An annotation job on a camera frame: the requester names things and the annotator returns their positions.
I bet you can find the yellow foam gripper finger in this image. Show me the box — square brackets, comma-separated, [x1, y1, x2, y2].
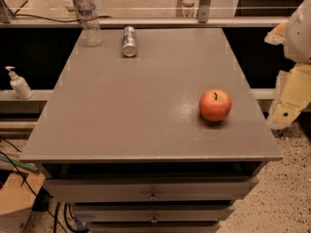
[266, 63, 311, 130]
[264, 22, 287, 46]

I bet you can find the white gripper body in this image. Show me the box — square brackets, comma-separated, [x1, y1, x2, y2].
[284, 0, 311, 64]

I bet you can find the clear plastic water bottle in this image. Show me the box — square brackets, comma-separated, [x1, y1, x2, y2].
[76, 0, 102, 47]

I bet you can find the white pump dispenser bottle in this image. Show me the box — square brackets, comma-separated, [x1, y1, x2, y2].
[5, 66, 33, 100]

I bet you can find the red apple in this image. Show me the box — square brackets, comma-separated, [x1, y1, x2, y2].
[199, 89, 231, 122]

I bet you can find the silver soda can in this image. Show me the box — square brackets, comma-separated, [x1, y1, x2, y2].
[122, 26, 137, 57]

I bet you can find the grey drawer cabinet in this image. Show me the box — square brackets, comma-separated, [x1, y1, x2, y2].
[21, 28, 282, 233]

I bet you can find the cardboard box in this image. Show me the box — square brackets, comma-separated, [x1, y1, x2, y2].
[0, 172, 45, 233]

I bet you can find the grey metal post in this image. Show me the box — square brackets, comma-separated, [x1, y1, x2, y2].
[197, 0, 211, 23]

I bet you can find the black cable on shelf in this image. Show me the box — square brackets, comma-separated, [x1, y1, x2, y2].
[13, 0, 113, 23]

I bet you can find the green hose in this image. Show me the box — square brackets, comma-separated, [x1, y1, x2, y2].
[0, 155, 40, 173]

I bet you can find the black floor cable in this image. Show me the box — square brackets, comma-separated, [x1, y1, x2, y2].
[0, 136, 71, 233]

